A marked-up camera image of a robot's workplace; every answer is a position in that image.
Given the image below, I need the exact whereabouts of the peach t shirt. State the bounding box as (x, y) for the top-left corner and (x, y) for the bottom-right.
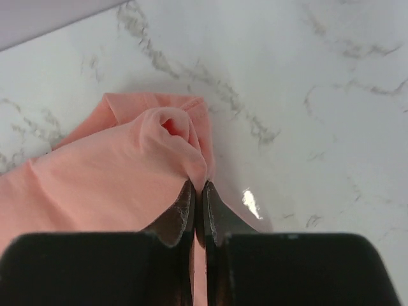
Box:
(0, 92), (275, 306)

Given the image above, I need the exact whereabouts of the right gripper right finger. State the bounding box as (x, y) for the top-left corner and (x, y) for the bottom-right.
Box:
(196, 182), (400, 305)

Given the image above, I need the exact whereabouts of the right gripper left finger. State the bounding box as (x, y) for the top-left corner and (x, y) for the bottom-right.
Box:
(1, 181), (195, 305)

